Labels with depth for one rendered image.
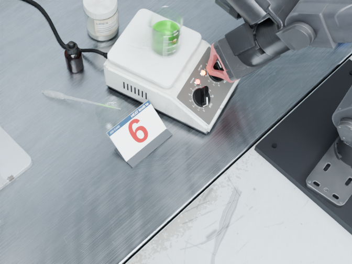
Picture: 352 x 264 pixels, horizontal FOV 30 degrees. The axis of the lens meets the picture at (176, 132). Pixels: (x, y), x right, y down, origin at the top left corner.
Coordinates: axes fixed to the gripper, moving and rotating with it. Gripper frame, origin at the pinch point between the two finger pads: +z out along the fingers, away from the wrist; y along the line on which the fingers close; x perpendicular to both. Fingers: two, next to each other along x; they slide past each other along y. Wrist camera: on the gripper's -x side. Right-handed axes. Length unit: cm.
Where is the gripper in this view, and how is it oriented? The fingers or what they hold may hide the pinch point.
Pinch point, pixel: (218, 65)
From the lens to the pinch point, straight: 109.5
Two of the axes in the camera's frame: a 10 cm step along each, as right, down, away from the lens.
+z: -4.7, 2.0, 8.6
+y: -7.6, 4.1, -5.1
